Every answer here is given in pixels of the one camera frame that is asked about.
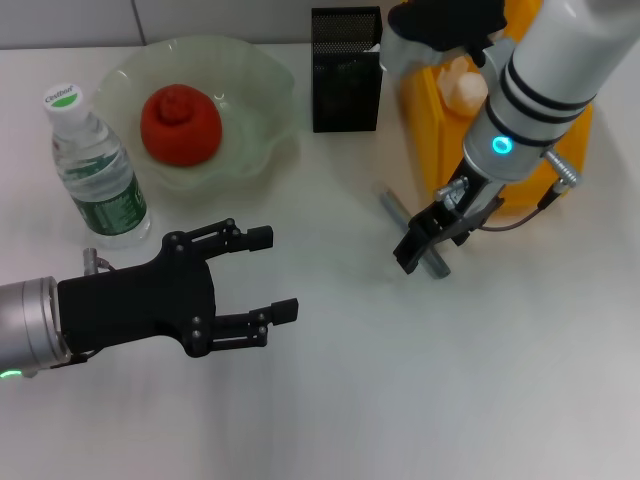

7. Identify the yellow plastic bin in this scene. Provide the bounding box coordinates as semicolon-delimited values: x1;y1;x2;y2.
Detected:
399;0;595;216

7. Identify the green glass fruit plate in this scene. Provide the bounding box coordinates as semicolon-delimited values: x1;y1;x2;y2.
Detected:
94;34;303;199

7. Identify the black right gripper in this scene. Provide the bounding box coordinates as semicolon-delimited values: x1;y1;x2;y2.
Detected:
393;158;506;276

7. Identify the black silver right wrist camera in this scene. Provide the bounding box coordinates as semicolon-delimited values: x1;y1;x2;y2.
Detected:
379;0;510;74

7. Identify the black mesh pen holder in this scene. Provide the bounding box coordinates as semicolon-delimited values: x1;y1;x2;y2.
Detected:
310;6;386;134

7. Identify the clear green-label water bottle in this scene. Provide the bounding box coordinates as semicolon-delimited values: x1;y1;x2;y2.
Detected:
40;83;153;251

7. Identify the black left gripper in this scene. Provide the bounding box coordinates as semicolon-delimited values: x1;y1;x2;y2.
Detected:
57;217;300;359

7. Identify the white paper ball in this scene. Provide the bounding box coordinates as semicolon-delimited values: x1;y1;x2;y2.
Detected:
438;56;489;117

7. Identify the left gripper cable with plugs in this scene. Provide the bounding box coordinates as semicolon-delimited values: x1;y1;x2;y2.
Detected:
49;247;119;371

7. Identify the gripper cable with plugs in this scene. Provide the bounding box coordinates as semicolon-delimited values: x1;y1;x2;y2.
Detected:
49;247;119;371
433;149;586;234

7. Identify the right gripper cable with plugs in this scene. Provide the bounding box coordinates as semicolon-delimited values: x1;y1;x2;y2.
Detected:
433;149;586;234

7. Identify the red-orange fruit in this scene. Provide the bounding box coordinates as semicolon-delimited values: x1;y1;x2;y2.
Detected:
139;84;225;169

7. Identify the grey pen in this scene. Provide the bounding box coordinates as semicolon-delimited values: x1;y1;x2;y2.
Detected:
378;187;452;280

